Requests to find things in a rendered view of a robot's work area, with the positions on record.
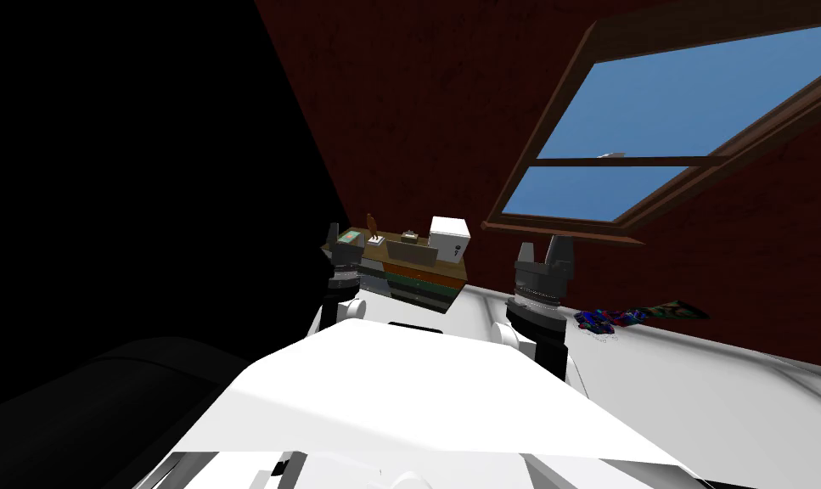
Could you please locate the brown framed window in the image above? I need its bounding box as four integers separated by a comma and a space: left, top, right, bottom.
481, 0, 821, 246

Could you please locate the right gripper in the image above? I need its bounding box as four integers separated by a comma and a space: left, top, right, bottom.
513, 233, 577, 300

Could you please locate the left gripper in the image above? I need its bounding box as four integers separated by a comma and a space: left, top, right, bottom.
324, 222, 366, 273

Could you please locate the dark green patterned strip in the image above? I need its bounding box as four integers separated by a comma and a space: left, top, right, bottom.
626, 299, 712, 325

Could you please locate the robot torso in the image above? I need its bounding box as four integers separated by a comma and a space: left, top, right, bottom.
132, 318, 718, 489

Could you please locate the blue red crumpled cloth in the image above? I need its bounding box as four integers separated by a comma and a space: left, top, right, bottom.
572, 308, 641, 339

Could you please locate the brown wooden dresser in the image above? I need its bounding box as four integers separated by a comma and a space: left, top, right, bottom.
321, 213, 472, 314

